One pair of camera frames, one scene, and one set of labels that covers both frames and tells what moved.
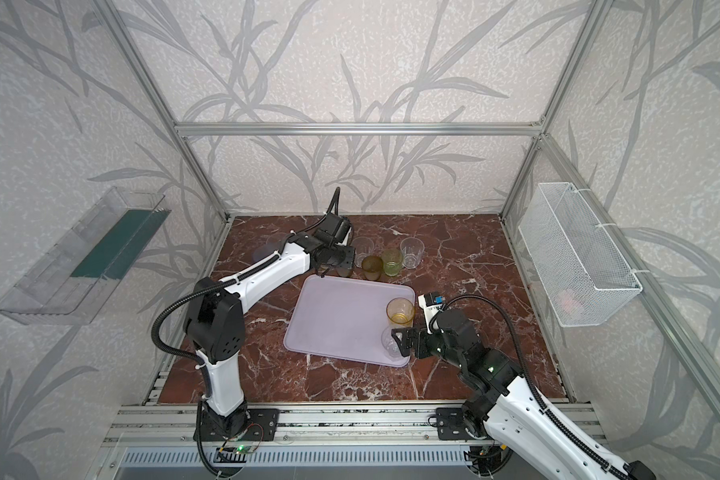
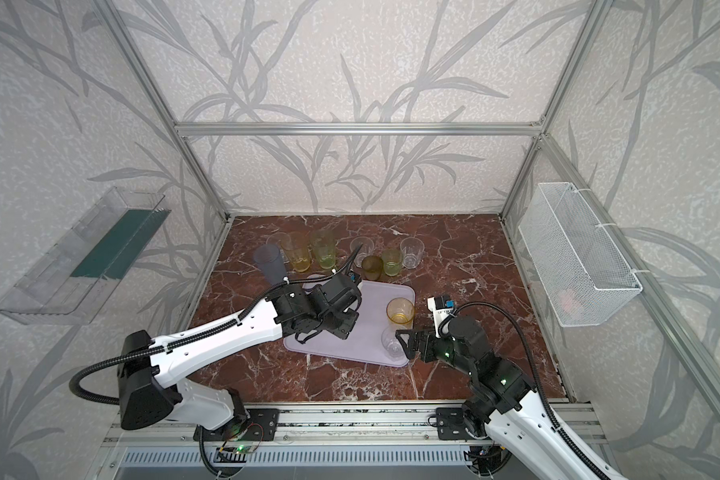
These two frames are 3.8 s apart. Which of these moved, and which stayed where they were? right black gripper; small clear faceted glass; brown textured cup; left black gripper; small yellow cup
Moved: brown textured cup; left black gripper
Stayed: right black gripper; small yellow cup; small clear faceted glass
